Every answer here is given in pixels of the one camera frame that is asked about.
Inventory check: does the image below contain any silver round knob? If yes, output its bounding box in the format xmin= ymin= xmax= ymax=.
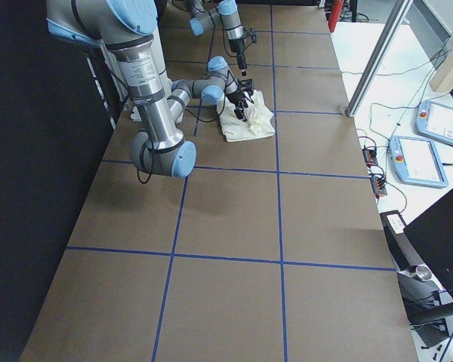
xmin=414 ymin=265 xmax=433 ymax=282

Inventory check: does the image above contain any white long-sleeve printed shirt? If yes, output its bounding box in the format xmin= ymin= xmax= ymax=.
xmin=217 ymin=90 xmax=275 ymax=143

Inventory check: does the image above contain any aluminium frame post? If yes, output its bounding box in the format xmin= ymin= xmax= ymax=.
xmin=345 ymin=0 xmax=414 ymax=118

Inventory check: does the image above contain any near orange connector block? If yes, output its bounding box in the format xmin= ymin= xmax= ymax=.
xmin=370 ymin=174 xmax=387 ymax=199

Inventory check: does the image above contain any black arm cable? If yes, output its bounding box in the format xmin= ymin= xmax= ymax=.
xmin=135 ymin=67 xmax=235 ymax=186

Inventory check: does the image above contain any black monitor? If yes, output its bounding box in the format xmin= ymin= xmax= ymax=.
xmin=404 ymin=189 xmax=453 ymax=298

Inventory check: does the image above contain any far teach pendant tablet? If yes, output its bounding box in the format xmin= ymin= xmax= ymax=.
xmin=415 ymin=100 xmax=453 ymax=146

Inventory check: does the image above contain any orange connector block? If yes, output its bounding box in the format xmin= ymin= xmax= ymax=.
xmin=362 ymin=147 xmax=378 ymax=167
xmin=370 ymin=174 xmax=387 ymax=199

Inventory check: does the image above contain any far orange connector block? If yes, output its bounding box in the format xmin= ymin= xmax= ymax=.
xmin=362 ymin=147 xmax=378 ymax=167

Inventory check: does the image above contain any near teach pendant tablet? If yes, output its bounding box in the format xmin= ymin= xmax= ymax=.
xmin=388 ymin=136 xmax=448 ymax=189

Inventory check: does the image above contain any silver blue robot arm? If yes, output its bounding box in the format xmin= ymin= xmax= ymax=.
xmin=184 ymin=1 xmax=257 ymax=76
xmin=46 ymin=1 xmax=253 ymax=178

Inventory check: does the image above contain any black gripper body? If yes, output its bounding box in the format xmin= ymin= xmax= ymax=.
xmin=228 ymin=38 xmax=246 ymax=56
xmin=227 ymin=90 xmax=247 ymax=109

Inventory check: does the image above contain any wooden beam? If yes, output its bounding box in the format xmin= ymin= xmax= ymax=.
xmin=430 ymin=48 xmax=453 ymax=93

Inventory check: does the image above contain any teach pendant tablet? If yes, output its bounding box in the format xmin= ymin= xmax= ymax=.
xmin=415 ymin=100 xmax=453 ymax=146
xmin=388 ymin=136 xmax=448 ymax=189

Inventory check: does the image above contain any red fire extinguisher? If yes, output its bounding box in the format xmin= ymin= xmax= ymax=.
xmin=328 ymin=0 xmax=344 ymax=33

